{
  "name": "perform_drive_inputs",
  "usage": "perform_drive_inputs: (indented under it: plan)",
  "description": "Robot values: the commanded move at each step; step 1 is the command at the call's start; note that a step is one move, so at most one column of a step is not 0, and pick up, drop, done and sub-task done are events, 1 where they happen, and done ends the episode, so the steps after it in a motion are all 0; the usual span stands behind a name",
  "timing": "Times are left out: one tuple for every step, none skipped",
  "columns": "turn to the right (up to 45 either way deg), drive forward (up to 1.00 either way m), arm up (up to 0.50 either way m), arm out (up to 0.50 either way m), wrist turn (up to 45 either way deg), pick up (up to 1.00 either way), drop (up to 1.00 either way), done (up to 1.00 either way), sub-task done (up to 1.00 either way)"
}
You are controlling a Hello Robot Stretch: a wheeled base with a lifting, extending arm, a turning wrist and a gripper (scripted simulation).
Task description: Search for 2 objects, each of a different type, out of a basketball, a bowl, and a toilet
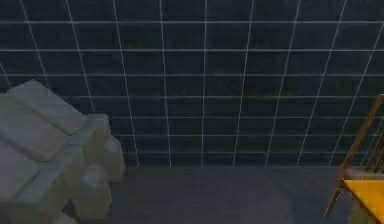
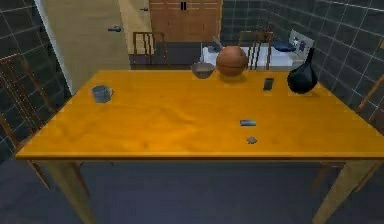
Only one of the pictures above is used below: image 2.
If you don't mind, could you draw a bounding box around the grey metal bowl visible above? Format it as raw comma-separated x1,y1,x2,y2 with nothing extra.
190,62,216,80

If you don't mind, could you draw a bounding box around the orange basketball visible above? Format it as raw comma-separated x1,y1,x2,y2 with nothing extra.
215,45,250,78

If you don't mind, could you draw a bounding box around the orange wooden table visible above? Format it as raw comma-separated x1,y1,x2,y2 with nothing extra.
14,69,384,224

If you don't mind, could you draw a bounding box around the grey faucet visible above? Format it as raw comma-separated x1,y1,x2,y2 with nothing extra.
208,35,225,54

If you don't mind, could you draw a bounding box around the brown wooden chair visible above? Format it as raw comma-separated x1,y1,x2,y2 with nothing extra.
238,30,275,71
311,38,384,194
132,31,170,66
0,53,91,198

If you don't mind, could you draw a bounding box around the brown wooden cupboard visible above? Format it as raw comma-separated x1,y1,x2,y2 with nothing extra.
148,0,223,43

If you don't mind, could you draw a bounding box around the grey mug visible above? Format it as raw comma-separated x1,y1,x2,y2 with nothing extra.
91,84,115,104

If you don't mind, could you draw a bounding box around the pale wooden room door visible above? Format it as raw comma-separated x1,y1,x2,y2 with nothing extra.
34,0,132,95
117,0,155,56

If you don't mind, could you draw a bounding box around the blue plate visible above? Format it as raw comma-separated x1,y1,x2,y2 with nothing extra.
271,40,297,53

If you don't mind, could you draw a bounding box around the black round vase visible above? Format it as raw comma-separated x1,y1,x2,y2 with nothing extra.
286,46,319,95

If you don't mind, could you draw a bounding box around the white box with blue print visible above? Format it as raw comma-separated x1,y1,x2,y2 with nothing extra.
288,29,315,57

